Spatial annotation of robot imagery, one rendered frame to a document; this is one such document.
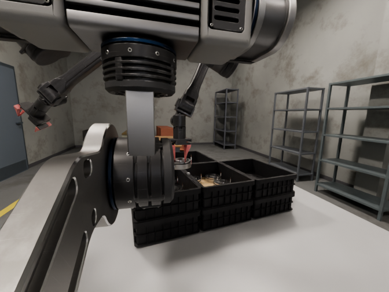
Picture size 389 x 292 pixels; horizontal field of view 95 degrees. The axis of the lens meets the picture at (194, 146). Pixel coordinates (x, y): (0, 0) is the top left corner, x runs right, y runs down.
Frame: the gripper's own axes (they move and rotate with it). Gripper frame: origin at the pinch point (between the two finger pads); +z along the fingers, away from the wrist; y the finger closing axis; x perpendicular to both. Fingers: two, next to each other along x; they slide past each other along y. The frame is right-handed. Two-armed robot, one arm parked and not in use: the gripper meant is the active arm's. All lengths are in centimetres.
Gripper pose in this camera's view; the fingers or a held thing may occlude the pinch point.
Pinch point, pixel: (179, 158)
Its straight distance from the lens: 83.4
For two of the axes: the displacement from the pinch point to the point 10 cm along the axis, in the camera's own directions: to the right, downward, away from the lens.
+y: -9.6, 0.4, -2.7
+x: 2.7, 1.3, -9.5
